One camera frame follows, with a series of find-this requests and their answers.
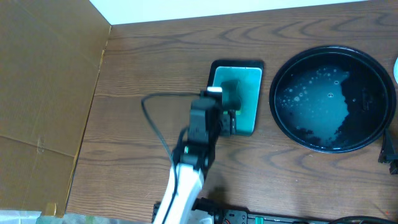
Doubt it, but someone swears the green yellow sponge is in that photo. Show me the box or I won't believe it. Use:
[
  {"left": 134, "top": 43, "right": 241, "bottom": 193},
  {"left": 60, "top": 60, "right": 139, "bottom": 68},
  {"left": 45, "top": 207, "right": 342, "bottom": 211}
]
[{"left": 221, "top": 80, "right": 242, "bottom": 115}]

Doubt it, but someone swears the white plate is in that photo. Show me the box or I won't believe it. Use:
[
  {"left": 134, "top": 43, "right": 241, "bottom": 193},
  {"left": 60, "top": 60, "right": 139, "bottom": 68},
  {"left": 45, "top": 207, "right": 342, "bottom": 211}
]
[{"left": 393, "top": 58, "right": 398, "bottom": 84}]

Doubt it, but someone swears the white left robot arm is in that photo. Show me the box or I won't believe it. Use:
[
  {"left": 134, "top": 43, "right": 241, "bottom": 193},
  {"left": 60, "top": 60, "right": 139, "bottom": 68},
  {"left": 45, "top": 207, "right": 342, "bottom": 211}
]
[{"left": 153, "top": 87, "right": 236, "bottom": 223}]

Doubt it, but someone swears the black rectangular water tray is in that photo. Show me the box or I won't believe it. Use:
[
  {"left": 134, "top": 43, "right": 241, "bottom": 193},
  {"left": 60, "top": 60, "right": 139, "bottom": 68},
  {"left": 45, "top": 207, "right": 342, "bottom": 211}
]
[{"left": 207, "top": 60, "right": 264, "bottom": 136}]

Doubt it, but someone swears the round black tray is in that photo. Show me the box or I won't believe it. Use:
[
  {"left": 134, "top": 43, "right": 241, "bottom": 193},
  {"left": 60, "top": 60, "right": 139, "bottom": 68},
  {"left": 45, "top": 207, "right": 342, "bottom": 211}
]
[{"left": 269, "top": 45, "right": 397, "bottom": 154}]

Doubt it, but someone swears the brown cardboard panel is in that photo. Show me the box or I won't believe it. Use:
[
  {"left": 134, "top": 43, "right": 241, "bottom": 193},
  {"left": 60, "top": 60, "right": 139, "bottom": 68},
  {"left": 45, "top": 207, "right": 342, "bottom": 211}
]
[{"left": 1, "top": 0, "right": 111, "bottom": 217}]

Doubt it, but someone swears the black left camera cable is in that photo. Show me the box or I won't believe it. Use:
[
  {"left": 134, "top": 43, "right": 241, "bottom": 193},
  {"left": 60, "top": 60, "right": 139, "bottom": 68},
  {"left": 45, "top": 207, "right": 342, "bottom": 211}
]
[{"left": 141, "top": 91, "right": 203, "bottom": 224}]

